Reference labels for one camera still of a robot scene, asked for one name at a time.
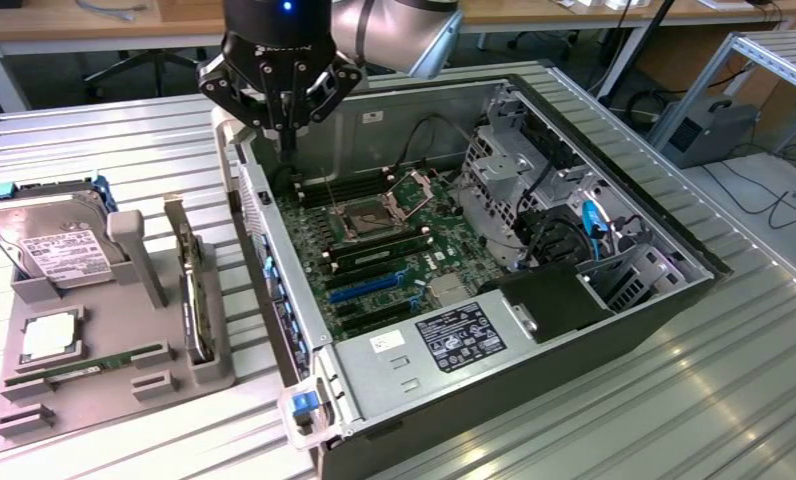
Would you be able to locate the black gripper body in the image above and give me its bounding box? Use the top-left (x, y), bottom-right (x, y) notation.
top-left (217, 0), bottom-right (340, 96)

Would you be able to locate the black graphics card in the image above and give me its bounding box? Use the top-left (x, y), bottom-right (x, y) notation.
top-left (161, 193), bottom-right (217, 364)

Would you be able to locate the brown cardboard box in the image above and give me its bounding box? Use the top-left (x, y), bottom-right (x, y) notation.
top-left (159, 0), bottom-right (227, 22)

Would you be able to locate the black office chair base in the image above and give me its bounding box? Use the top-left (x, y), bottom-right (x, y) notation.
top-left (480, 28), bottom-right (580, 62)
top-left (80, 47), bottom-right (233, 99)

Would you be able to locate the metal socket cover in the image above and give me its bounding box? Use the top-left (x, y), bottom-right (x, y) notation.
top-left (383, 169), bottom-right (439, 221)

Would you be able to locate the CPU socket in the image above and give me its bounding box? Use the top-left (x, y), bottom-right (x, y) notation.
top-left (329, 199), bottom-right (405, 241)

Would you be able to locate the silver drive cage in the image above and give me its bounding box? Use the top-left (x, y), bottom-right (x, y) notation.
top-left (460, 124), bottom-right (576, 266)

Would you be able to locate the green RAM stick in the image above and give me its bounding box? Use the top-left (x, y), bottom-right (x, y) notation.
top-left (335, 234), bottom-right (432, 266)
top-left (1, 344), bottom-right (163, 389)

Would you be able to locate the green motherboard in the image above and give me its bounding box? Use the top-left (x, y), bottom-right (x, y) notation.
top-left (273, 167), bottom-right (509, 341)

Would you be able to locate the black expansion slot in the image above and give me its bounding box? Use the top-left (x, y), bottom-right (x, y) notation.
top-left (321, 267), bottom-right (396, 292)
top-left (339, 308), bottom-right (417, 335)
top-left (335, 297), bottom-right (411, 321)

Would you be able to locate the blue expansion slot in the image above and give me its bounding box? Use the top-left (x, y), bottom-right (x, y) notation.
top-left (328, 276), bottom-right (400, 304)

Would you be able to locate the silver hard disk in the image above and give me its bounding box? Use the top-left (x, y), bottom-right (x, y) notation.
top-left (0, 192), bottom-right (116, 291)

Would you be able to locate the silver chipset heatsink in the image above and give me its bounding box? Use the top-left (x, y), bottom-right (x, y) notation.
top-left (427, 277), bottom-right (476, 306)

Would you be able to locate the grey parts rack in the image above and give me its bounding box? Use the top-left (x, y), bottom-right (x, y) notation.
top-left (0, 209), bottom-right (237, 454)

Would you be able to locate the silver CPU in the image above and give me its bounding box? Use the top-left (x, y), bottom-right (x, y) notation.
top-left (17, 313), bottom-right (82, 364)

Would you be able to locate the silver power supply unit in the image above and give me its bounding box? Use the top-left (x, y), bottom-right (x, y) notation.
top-left (316, 289), bottom-right (539, 421)

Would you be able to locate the silver disk bay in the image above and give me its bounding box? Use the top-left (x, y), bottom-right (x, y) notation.
top-left (580, 244), bottom-right (683, 314)

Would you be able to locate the black open PC case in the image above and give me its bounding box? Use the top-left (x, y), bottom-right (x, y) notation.
top-left (208, 72), bottom-right (734, 480)

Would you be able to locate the black looped wire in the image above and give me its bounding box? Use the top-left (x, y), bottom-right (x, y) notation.
top-left (395, 114), bottom-right (469, 166)

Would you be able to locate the light blue cable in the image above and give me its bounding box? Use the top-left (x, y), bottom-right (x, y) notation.
top-left (74, 0), bottom-right (151, 22)

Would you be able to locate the black power wire bundle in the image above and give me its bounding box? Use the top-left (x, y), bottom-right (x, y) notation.
top-left (511, 164), bottom-right (590, 269)

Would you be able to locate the black coiled cable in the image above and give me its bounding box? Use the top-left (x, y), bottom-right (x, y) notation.
top-left (623, 88), bottom-right (670, 126)

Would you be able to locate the blue wire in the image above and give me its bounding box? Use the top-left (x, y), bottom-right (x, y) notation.
top-left (580, 199), bottom-right (606, 261)

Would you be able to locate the wooden desk white frame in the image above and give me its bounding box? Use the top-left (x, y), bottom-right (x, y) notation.
top-left (0, 0), bottom-right (796, 114)

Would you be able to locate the grey machine with handle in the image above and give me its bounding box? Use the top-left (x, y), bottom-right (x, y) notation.
top-left (647, 97), bottom-right (763, 169)

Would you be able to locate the aluminium frame rack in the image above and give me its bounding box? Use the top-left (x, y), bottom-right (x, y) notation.
top-left (663, 27), bottom-right (796, 156)

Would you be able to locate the black cable on side table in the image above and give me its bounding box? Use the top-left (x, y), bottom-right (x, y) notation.
top-left (696, 162), bottom-right (796, 234)

